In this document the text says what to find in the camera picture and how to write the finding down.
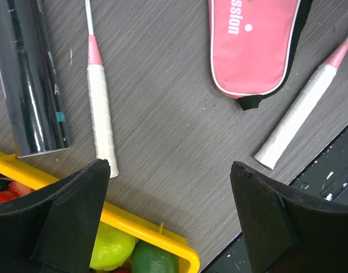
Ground pink racket bag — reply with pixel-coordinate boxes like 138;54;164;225
208;0;312;111

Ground yellow plastic tray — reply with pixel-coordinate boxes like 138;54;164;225
0;151;200;273

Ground black shuttlecock tube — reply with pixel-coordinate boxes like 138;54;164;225
0;0;71;158

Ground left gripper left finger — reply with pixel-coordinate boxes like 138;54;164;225
0;159;110;272

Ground pink racket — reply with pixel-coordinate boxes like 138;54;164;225
254;36;348;170
85;1;119;178

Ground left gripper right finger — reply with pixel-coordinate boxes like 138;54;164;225
230;161;348;272

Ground red strawberries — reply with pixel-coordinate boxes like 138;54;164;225
0;181;34;204

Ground green lime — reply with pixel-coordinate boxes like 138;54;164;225
131;241;179;273

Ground yellow-green pear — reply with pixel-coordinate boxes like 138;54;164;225
90;221;136;271

